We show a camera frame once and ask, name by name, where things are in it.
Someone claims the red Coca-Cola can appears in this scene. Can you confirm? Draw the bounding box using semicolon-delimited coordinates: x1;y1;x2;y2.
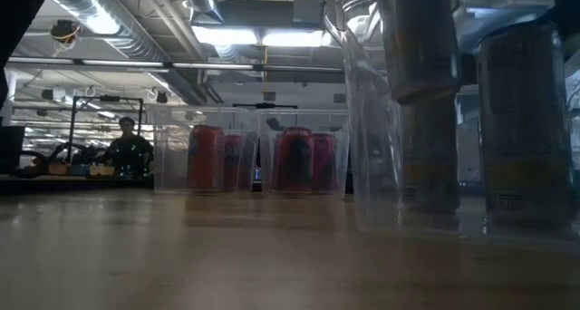
273;127;314;192
312;132;339;192

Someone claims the clear plastic bin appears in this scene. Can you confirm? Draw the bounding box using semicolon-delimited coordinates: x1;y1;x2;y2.
322;0;580;238
152;104;260;196
258;108;351;197

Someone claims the red Fanta can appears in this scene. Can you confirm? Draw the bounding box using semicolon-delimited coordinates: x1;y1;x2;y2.
187;124;227;191
223;134;248;191

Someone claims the bright ceiling light panel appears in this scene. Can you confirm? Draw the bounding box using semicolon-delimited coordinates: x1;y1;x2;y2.
192;25;259;47
261;28;336;48

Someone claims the long grey ceiling pipe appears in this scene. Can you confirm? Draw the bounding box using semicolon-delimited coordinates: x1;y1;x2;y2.
6;55;345;79

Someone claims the grey ceiling unit box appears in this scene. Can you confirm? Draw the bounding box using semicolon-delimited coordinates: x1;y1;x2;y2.
292;0;325;25

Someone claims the person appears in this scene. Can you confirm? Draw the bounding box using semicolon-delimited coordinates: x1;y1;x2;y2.
104;115;155;179

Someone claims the yellow box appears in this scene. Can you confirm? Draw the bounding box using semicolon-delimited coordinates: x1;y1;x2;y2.
89;164;117;178

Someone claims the dark background workbench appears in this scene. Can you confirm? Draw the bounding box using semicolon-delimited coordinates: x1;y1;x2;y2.
0;173;155;194

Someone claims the silver ventilation duct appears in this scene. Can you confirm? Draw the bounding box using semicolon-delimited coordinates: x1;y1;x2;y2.
47;0;171;63
180;0;227;25

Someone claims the hanging black yellow cable reel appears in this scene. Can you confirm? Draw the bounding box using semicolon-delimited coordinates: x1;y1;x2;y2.
49;19;82;47

